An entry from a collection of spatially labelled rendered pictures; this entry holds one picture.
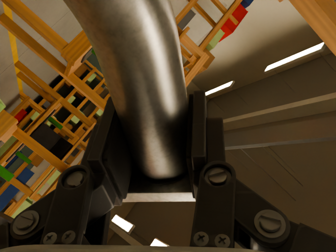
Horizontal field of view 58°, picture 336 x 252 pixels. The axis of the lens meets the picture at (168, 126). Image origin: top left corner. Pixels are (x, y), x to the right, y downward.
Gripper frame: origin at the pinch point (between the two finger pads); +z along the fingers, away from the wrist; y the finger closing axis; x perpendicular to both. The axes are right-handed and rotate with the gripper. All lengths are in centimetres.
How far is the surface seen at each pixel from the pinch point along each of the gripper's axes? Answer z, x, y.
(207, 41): 442, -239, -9
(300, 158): 354, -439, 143
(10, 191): 311, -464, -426
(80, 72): 762, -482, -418
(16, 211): 283, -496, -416
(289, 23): 697, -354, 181
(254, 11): 742, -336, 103
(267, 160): 394, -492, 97
